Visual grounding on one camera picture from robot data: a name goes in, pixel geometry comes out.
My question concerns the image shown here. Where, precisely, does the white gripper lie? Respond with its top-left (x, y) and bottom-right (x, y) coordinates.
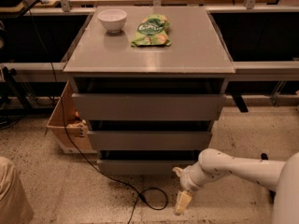
top-left (172, 164), bottom-right (205, 215)

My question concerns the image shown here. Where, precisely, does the grey bottom drawer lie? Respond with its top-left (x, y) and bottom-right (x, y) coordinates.
top-left (97, 160), bottom-right (194, 175)

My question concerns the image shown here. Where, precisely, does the grey drawer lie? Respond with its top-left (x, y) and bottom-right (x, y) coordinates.
top-left (97, 160), bottom-right (194, 175)
top-left (88, 131), bottom-right (211, 150)
top-left (72, 93), bottom-right (225, 121)

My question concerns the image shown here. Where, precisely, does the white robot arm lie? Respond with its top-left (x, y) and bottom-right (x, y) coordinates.
top-left (173, 148), bottom-right (299, 224)

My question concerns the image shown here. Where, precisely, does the grey middle drawer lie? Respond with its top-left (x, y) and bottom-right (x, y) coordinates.
top-left (88, 131), bottom-right (211, 150)

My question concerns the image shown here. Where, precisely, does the grey drawer cabinet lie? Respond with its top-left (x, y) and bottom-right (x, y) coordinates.
top-left (64, 7), bottom-right (235, 161)

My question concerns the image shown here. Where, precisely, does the grey top drawer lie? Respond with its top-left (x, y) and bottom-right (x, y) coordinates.
top-left (72, 93), bottom-right (225, 121)

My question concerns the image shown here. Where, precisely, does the black metal floor stand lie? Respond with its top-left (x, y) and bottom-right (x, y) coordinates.
top-left (261, 153), bottom-right (268, 160)

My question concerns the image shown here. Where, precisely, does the cardboard box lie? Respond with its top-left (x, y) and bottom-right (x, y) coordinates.
top-left (47, 82), bottom-right (94, 154)

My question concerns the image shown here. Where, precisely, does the green snack bag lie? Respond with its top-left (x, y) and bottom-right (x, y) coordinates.
top-left (131, 14), bottom-right (171, 47)

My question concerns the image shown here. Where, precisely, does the beige padded object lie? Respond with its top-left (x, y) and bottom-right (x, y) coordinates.
top-left (0, 157), bottom-right (34, 224)

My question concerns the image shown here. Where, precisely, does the white ceramic bowl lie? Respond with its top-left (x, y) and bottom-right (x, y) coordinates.
top-left (97, 9), bottom-right (127, 33)

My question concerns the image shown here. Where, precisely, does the aluminium frame rail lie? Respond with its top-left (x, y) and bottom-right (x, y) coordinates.
top-left (1, 61), bottom-right (299, 82)

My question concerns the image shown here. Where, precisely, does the black power cable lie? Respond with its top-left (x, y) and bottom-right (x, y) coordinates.
top-left (13, 0), bottom-right (169, 224)

